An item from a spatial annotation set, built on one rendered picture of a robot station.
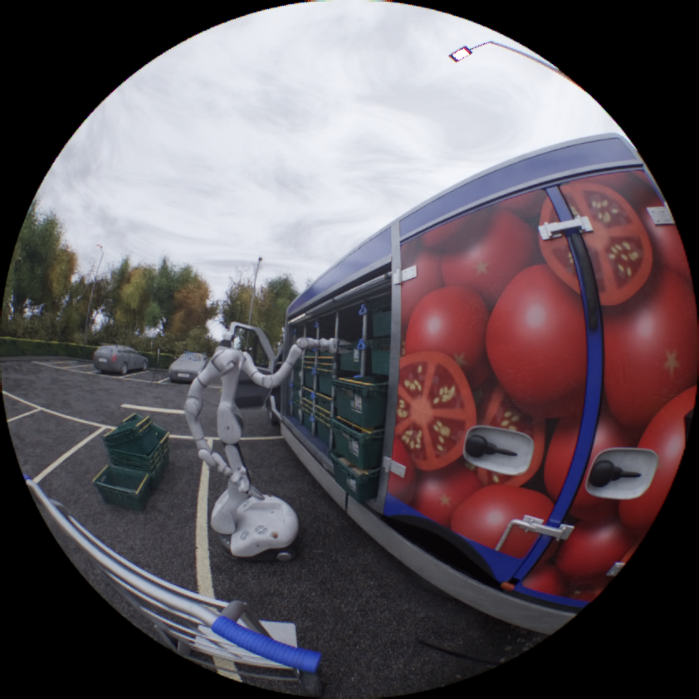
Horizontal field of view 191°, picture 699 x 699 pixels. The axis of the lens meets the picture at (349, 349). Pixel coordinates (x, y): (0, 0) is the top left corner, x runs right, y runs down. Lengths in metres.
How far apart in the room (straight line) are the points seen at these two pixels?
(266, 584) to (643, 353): 2.15
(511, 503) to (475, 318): 0.74
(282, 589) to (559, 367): 1.88
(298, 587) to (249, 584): 0.33
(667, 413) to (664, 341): 0.20
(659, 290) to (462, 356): 0.85
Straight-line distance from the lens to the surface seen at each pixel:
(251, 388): 4.34
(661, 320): 0.90
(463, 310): 0.90
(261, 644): 0.34
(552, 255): 0.87
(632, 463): 0.93
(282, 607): 1.69
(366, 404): 1.15
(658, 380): 0.88
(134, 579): 0.43
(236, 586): 1.81
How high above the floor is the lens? 1.55
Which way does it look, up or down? 3 degrees up
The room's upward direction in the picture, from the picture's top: 3 degrees clockwise
